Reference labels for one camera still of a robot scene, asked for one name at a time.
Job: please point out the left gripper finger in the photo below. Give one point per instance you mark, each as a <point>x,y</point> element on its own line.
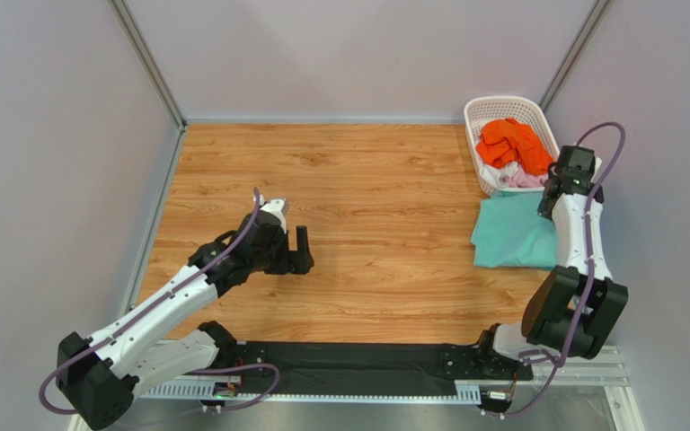
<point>302,243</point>
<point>299,263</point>

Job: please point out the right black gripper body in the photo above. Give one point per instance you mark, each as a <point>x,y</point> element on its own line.
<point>545,206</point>

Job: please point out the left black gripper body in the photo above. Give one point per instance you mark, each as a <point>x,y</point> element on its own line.
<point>274,259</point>

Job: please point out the teal green t shirt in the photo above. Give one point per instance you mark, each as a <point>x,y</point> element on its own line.
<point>510,234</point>

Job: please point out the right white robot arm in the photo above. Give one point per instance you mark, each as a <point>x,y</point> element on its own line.
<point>572,313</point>

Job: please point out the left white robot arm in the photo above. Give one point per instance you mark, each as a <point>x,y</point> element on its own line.
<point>103,374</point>

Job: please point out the pink t shirt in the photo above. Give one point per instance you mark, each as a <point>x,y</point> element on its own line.
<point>515,176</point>

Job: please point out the white plastic laundry basket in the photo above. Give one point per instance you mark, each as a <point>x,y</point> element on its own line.
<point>480,111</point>

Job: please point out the white t shirt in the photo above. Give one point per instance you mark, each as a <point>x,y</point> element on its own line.
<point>498,178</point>

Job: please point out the orange t shirt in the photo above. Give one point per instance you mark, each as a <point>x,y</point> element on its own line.
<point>503,141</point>

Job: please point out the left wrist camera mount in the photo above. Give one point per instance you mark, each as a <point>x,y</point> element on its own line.
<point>277,207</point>

